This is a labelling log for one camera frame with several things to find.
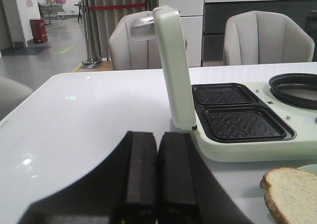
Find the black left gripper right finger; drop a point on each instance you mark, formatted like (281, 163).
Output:
(188, 191)

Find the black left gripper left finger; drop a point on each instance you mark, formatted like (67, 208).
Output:
(122, 189)

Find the larger bread slice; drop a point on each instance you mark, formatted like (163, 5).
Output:
(291, 195)

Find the green breakfast maker lid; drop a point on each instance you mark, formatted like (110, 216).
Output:
(165, 26)

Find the green breakfast maker base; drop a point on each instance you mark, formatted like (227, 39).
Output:
(245, 122)

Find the light green plate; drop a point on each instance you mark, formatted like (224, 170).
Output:
(309, 168)

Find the left beige chair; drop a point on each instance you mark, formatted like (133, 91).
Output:
(129, 54)

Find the beige chair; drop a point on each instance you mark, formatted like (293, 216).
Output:
(129, 54)
(261, 37)

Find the black round frying pan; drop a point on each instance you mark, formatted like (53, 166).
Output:
(296, 89)

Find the right beige chair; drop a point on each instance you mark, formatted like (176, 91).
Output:
(261, 37)

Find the red trash bin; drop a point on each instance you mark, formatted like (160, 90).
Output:
(38, 30)

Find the white cabinet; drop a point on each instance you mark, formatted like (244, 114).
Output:
(191, 15)

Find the stanchion post with red belt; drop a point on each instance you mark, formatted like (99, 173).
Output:
(91, 57)

